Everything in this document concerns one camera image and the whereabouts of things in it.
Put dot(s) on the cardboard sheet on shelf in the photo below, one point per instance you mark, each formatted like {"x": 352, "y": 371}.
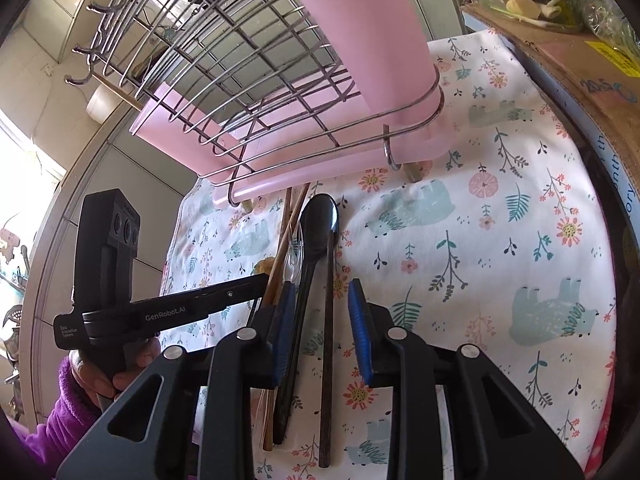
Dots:
{"x": 578, "y": 60}

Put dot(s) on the grey kitchen base cabinets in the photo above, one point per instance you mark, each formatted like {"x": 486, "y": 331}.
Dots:
{"x": 154, "y": 184}

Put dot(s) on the light wooden chopstick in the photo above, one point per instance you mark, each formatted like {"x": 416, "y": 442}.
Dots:
{"x": 267, "y": 427}
{"x": 290, "y": 219}

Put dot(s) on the pink drip tray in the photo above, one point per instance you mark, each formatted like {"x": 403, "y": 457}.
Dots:
{"x": 353, "y": 141}

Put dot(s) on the purple fleece sleeve forearm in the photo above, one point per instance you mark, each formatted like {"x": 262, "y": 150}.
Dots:
{"x": 72, "y": 416}

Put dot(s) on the black plastic spoon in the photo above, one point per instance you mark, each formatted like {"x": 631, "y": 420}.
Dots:
{"x": 319, "y": 220}

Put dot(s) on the pink cup right side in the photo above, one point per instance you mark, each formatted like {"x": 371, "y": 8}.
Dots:
{"x": 382, "y": 45}

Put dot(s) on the pink cup left side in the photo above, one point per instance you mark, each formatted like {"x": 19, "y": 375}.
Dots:
{"x": 200, "y": 152}

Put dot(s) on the white rice cooker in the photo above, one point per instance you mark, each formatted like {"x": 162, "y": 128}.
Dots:
{"x": 102, "y": 104}

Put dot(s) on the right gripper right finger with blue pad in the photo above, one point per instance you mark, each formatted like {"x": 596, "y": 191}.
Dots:
{"x": 390, "y": 356}

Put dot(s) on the pink cup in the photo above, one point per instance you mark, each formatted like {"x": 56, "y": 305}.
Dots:
{"x": 200, "y": 152}
{"x": 382, "y": 45}

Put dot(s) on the bagged green vegetables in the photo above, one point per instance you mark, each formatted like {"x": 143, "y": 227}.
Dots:
{"x": 608, "y": 22}

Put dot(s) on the floral animal print cloth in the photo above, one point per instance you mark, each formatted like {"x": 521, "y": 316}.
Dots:
{"x": 502, "y": 244}

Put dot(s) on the green onions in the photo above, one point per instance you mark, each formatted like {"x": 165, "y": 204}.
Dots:
{"x": 564, "y": 13}

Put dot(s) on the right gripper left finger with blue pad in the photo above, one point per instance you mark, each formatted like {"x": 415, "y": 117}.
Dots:
{"x": 253, "y": 357}

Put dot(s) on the metal wire utensil rack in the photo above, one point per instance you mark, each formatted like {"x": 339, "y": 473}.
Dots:
{"x": 251, "y": 66}

